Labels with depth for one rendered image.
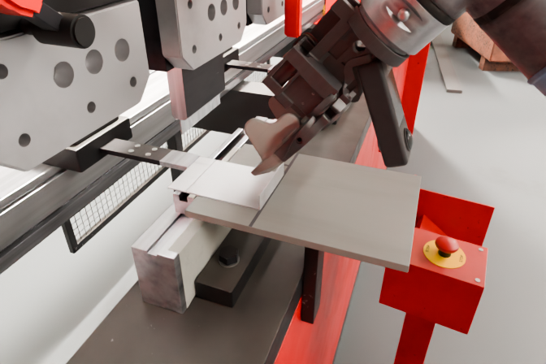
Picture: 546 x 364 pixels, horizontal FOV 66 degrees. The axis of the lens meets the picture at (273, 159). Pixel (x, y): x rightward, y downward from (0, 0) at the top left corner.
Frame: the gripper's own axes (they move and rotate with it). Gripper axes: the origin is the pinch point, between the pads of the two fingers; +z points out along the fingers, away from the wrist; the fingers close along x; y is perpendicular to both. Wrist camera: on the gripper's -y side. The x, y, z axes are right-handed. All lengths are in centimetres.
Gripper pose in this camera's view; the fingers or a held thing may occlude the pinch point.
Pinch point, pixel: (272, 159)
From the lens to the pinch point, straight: 51.9
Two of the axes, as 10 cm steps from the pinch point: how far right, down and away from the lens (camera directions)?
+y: -7.2, -6.9, -1.0
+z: -6.0, 5.4, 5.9
